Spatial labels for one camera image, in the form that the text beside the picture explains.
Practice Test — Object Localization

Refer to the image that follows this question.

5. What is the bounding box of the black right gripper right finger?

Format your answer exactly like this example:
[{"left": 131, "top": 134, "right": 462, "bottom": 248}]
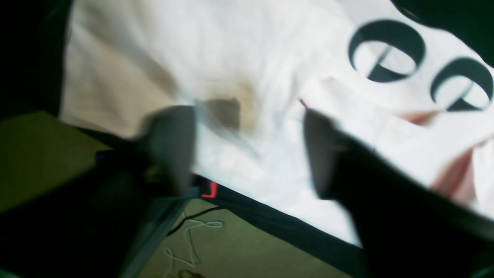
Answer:
[{"left": 303, "top": 109, "right": 494, "bottom": 278}]

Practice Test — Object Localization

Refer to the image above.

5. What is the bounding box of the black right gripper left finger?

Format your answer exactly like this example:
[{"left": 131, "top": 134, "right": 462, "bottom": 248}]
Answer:
[{"left": 1, "top": 105, "right": 196, "bottom": 278}]

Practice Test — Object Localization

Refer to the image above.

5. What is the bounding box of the pink T-shirt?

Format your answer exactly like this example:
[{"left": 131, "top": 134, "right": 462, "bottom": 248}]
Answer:
[{"left": 60, "top": 0, "right": 493, "bottom": 246}]

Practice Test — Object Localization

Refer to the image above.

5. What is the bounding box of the red and blue clamp tool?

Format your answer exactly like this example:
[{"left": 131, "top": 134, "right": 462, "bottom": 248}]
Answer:
[{"left": 192, "top": 172, "right": 219, "bottom": 198}]

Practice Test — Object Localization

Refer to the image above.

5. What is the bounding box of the black table cloth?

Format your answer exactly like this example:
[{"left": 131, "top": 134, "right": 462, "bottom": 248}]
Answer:
[{"left": 1, "top": 0, "right": 487, "bottom": 278}]

